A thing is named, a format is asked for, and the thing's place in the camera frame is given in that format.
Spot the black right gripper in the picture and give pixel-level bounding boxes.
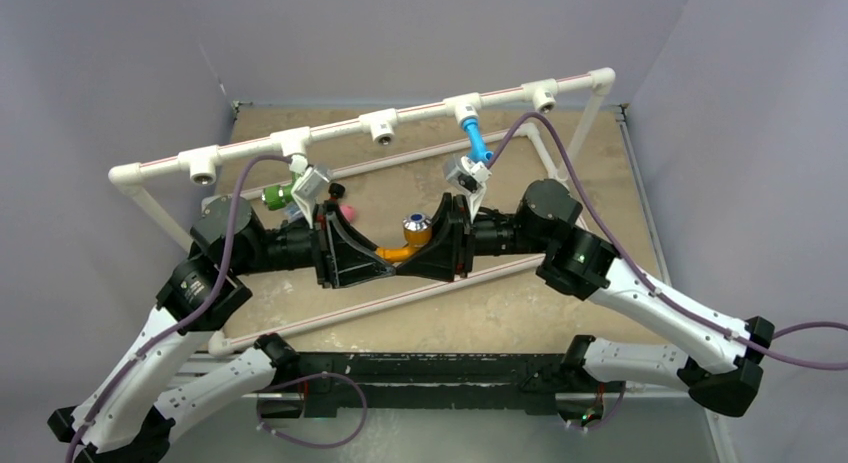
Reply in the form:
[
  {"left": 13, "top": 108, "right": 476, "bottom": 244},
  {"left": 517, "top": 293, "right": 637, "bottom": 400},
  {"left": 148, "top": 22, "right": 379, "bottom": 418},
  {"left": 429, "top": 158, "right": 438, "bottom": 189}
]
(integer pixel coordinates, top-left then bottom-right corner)
[{"left": 397, "top": 193, "right": 551, "bottom": 282}]

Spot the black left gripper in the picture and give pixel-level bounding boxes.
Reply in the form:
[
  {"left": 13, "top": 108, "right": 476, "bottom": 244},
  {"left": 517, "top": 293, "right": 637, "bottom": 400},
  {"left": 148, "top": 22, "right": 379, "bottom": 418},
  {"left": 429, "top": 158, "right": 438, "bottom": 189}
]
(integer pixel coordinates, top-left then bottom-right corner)
[{"left": 230, "top": 198, "right": 395, "bottom": 286}]

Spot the orange water faucet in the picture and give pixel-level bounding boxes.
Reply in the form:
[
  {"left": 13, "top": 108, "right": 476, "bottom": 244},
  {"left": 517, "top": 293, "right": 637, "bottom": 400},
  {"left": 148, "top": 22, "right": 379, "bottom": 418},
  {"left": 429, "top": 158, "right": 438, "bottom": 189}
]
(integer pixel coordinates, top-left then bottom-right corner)
[{"left": 375, "top": 213, "right": 433, "bottom": 264}]

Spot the white PVC pipe frame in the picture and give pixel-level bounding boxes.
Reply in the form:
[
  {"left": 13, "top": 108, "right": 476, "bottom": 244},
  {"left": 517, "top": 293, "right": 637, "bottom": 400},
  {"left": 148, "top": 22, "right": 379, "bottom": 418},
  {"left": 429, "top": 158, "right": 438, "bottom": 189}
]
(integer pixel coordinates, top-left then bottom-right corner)
[{"left": 107, "top": 67, "right": 617, "bottom": 359}]

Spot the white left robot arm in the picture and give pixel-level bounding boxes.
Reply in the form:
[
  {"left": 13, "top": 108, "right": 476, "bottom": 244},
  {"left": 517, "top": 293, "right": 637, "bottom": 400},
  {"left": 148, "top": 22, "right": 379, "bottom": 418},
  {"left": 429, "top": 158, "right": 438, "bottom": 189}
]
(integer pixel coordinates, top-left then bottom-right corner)
[{"left": 48, "top": 197, "right": 395, "bottom": 462}]

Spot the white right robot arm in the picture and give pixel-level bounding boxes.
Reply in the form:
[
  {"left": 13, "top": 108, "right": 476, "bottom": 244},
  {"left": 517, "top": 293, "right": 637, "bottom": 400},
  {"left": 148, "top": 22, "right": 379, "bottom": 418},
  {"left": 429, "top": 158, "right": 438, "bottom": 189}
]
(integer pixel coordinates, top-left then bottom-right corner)
[{"left": 397, "top": 179, "right": 775, "bottom": 418}]

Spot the green water faucet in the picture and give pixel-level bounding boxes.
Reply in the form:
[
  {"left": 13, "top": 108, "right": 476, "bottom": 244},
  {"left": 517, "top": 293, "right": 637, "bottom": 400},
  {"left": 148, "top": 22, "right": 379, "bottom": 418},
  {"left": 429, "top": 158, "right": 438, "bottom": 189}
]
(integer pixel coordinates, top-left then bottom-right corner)
[{"left": 260, "top": 181, "right": 294, "bottom": 211}]

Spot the blue water faucet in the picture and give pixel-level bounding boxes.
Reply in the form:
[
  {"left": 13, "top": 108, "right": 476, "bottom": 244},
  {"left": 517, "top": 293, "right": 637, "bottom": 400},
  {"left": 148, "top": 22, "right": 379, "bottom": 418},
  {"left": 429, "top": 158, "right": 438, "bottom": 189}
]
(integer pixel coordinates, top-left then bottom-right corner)
[{"left": 460, "top": 116, "right": 493, "bottom": 165}]

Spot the pink capped colourful bottle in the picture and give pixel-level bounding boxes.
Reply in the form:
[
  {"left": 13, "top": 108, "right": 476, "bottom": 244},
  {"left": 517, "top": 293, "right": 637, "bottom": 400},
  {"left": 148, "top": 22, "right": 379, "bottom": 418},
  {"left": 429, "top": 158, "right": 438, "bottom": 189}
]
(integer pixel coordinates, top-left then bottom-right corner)
[{"left": 339, "top": 204, "right": 357, "bottom": 223}]

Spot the red and black faucet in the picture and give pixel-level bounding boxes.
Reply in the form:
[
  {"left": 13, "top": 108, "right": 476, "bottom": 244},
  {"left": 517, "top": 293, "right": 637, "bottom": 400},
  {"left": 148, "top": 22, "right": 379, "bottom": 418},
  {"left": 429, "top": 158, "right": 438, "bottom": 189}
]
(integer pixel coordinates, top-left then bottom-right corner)
[{"left": 328, "top": 182, "right": 346, "bottom": 206}]

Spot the clear plastic cup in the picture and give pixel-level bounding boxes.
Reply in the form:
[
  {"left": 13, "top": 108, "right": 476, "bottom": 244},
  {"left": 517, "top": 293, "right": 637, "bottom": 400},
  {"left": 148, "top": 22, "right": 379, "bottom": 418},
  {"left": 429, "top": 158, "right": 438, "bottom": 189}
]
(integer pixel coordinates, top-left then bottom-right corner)
[{"left": 282, "top": 203, "right": 304, "bottom": 223}]

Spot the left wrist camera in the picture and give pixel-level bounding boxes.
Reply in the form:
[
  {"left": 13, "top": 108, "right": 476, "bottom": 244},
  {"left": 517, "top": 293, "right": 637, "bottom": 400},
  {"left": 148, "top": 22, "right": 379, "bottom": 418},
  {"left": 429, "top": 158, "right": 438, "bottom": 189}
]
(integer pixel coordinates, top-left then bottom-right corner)
[{"left": 289, "top": 154, "right": 332, "bottom": 228}]

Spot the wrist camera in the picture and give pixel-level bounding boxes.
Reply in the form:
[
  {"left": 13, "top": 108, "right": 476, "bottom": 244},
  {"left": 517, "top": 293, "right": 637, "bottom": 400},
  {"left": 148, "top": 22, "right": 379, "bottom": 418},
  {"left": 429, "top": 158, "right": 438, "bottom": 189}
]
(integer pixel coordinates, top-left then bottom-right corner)
[
  {"left": 289, "top": 154, "right": 332, "bottom": 228},
  {"left": 443, "top": 155, "right": 491, "bottom": 220}
]

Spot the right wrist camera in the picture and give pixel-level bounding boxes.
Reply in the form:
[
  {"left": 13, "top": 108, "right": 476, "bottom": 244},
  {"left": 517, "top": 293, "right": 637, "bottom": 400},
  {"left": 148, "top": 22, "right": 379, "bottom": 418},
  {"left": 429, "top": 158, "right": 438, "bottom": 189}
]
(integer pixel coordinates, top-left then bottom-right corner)
[{"left": 443, "top": 155, "right": 491, "bottom": 220}]

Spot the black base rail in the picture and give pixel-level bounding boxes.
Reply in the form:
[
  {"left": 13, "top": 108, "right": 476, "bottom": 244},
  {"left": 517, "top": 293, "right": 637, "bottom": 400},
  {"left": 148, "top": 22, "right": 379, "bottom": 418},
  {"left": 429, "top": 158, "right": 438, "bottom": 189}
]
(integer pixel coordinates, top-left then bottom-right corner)
[{"left": 260, "top": 352, "right": 624, "bottom": 420}]

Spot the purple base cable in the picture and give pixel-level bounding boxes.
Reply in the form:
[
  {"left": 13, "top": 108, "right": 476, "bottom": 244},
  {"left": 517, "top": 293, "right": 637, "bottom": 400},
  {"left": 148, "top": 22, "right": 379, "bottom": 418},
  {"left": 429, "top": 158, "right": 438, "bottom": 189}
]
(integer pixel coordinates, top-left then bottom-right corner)
[{"left": 254, "top": 370, "right": 369, "bottom": 450}]

